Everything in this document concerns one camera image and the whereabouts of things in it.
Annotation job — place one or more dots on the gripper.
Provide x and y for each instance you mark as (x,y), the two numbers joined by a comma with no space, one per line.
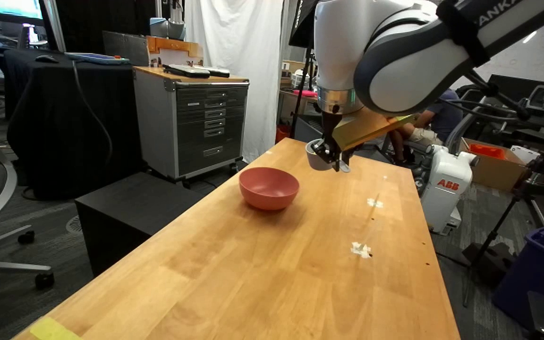
(331,125)

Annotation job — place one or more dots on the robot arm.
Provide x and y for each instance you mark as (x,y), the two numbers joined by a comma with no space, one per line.
(395,56)

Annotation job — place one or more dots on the grey cup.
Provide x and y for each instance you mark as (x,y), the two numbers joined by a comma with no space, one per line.
(314,160)

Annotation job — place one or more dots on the pink bowl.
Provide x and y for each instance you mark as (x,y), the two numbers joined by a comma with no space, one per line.
(268,189)

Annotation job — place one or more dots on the white tape piece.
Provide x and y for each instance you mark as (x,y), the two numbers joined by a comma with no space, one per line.
(374,203)
(361,249)

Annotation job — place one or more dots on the person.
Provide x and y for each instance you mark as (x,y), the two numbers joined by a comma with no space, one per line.
(435,123)

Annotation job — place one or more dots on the white machine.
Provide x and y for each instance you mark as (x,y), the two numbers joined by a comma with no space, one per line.
(444,189)

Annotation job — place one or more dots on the white curtain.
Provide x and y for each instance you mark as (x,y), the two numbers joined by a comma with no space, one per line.
(239,71)

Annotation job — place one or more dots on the studio light on stand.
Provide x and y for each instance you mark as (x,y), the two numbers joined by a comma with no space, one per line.
(302,28)

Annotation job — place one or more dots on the black keyboard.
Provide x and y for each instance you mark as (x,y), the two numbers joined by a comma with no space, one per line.
(217,72)
(187,71)

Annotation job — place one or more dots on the grey tool cabinet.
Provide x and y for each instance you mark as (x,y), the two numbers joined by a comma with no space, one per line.
(191,123)

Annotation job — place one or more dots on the orange object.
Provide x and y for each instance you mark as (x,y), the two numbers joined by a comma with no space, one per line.
(487,151)

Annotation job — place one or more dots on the cardboard box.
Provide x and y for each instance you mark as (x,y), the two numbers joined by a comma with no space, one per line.
(498,170)

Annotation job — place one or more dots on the stand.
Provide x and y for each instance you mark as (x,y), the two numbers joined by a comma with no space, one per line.
(527,189)

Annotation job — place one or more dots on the black box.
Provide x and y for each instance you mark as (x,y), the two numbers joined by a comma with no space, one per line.
(125,212)

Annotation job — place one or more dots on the grey panel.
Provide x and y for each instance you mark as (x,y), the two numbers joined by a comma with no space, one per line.
(125,47)

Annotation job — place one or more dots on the blue bin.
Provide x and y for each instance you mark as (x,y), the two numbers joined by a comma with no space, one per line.
(539,278)

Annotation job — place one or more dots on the blue flat device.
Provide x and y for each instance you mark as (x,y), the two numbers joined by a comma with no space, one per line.
(97,58)

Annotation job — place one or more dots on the table with black cloth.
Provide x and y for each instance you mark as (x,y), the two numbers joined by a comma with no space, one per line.
(59,127)

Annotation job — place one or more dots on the computer mouse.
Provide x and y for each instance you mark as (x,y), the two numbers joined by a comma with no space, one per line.
(46,58)

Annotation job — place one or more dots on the yellow tape piece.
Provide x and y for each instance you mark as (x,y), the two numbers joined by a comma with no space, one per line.
(52,329)

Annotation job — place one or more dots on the monitor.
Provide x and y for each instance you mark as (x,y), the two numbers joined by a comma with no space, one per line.
(7,9)

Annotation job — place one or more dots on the wooden frame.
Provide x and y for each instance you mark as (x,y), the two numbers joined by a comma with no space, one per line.
(175,47)

